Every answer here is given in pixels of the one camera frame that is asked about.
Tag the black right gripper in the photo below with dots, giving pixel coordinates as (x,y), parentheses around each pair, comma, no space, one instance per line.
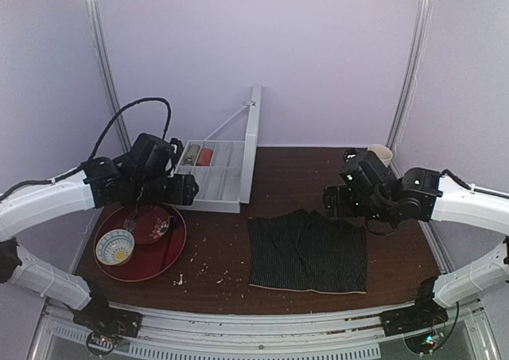
(332,197)

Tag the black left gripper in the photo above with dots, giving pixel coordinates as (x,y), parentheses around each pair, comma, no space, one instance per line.
(133,195)

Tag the black striped underwear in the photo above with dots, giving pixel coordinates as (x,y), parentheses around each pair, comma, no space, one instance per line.
(303,251)

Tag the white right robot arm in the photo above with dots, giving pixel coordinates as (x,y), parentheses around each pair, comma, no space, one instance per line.
(427,195)

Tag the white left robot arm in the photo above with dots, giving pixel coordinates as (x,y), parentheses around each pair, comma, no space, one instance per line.
(94,184)

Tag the cream floral mug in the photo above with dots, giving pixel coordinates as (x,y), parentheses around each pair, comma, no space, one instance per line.
(382,152)

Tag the red floral plate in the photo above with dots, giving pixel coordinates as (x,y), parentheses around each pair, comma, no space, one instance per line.
(147,224)

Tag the purple spoon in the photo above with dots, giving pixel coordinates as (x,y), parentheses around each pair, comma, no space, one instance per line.
(173,223)

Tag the beige rolled cloth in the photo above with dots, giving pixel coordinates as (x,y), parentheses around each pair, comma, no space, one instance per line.
(191,155)

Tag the red rolled cloth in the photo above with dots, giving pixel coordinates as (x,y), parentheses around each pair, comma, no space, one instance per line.
(205,157)

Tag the blue patterned bowl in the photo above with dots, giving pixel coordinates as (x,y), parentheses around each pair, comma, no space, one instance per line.
(115,247)

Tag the white compartment organizer box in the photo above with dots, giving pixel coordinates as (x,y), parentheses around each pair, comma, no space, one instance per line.
(225,185)

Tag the round red tray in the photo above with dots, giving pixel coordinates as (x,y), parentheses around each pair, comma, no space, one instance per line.
(145,261)

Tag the right aluminium frame post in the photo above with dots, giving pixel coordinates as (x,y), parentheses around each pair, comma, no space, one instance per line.
(417,47)

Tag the aluminium frame post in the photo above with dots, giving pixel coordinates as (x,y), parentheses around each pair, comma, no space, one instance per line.
(95,21)
(417,47)

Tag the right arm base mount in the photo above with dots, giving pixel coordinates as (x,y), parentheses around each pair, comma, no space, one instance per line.
(423,325)

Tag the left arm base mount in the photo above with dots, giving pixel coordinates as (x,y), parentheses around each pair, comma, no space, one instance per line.
(108,326)

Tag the aluminium front rail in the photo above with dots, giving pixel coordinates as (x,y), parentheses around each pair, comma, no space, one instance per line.
(354,334)

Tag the left aluminium frame post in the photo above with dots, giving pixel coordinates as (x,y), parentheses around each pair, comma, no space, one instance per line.
(95,21)

